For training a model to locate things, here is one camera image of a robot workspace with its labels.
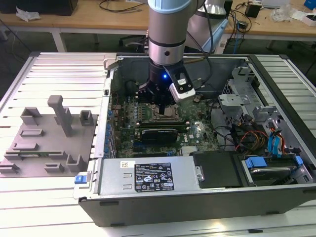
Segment black graphics card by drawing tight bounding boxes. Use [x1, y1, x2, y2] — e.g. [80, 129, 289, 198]
[139, 125, 179, 145]

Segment grey parts rack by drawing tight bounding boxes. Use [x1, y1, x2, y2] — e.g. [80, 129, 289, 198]
[0, 95, 99, 178]

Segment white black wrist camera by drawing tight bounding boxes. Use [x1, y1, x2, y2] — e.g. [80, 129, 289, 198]
[164, 64, 197, 103]

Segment hard disk blue carrier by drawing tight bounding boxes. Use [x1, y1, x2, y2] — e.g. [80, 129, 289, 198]
[243, 155, 304, 187]

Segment open dark PC case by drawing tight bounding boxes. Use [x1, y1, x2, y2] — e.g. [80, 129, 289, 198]
[73, 52, 316, 228]

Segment crumpled white plastic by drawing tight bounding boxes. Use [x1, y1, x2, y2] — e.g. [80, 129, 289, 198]
[16, 6, 41, 22]

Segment grey flat device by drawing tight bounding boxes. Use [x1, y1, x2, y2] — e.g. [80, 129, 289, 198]
[261, 0, 290, 8]

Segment black power adapter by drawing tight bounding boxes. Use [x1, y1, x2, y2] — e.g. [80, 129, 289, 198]
[245, 3, 261, 18]

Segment copper coloured cable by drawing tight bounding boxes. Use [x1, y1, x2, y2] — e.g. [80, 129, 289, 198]
[184, 57, 205, 65]

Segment white paper sheet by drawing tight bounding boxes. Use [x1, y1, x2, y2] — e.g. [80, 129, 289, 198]
[290, 9, 309, 21]

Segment black plastic shroud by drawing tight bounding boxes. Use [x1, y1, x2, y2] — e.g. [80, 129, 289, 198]
[190, 151, 244, 189]

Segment silver power supply unit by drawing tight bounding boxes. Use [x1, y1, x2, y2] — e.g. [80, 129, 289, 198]
[98, 158, 202, 196]

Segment pale blue data wire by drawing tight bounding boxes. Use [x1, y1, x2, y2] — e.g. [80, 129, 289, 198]
[268, 130, 277, 158]
[275, 128, 285, 158]

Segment small white box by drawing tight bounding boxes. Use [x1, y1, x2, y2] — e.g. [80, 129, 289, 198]
[305, 13, 316, 27]

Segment large black box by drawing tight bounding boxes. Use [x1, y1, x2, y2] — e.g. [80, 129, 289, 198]
[0, 0, 79, 15]

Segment coloured power wire bundle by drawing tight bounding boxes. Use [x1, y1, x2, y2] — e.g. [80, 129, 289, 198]
[232, 123, 270, 153]

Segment clear plastic bag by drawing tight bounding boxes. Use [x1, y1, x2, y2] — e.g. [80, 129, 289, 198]
[270, 3, 293, 23]

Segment silver metal drive cage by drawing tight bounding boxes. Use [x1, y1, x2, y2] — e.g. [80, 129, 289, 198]
[217, 61, 279, 124]

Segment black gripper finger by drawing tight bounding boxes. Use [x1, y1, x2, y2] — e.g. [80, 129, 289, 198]
[138, 82, 164, 116]

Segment silver chipset heatsink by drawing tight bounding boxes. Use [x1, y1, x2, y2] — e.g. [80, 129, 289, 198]
[181, 145, 199, 156]

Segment green motherboard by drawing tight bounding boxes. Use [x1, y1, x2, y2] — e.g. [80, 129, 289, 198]
[110, 92, 223, 158]

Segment long wooden desk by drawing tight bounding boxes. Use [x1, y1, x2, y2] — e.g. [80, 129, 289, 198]
[0, 0, 316, 52]

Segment CPU socket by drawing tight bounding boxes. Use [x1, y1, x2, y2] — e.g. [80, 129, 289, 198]
[151, 101, 183, 122]

